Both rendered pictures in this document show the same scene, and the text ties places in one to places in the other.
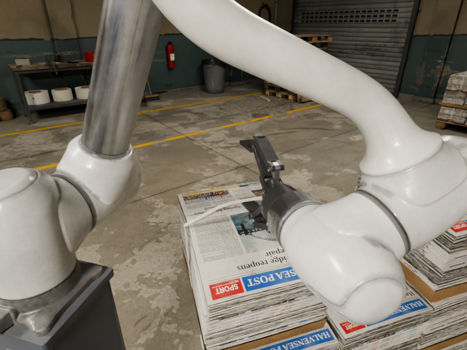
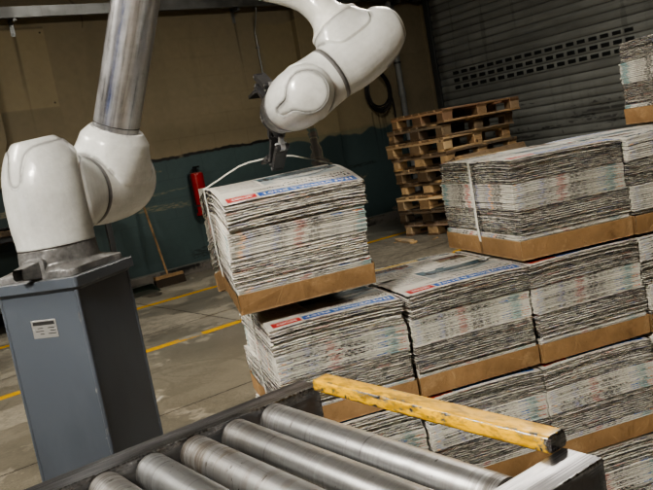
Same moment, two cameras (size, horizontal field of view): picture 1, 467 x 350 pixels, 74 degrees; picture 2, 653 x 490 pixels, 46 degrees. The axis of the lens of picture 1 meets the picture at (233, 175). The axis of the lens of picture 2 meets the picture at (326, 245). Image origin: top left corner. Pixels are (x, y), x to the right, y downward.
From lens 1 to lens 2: 1.12 m
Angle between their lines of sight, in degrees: 19
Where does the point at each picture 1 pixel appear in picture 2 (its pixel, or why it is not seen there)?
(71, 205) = (90, 168)
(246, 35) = not seen: outside the picture
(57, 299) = (81, 257)
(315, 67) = not seen: outside the picture
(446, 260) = (514, 195)
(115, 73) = (124, 41)
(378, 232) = (312, 61)
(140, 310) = not seen: outside the picture
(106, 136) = (119, 107)
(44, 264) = (71, 211)
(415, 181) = (333, 28)
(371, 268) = (298, 68)
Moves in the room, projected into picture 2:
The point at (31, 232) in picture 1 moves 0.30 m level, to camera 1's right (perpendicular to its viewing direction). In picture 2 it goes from (61, 174) to (212, 147)
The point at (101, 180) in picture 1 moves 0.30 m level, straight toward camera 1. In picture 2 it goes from (116, 153) to (143, 143)
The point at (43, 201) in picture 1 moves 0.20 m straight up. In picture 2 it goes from (69, 152) to (46, 50)
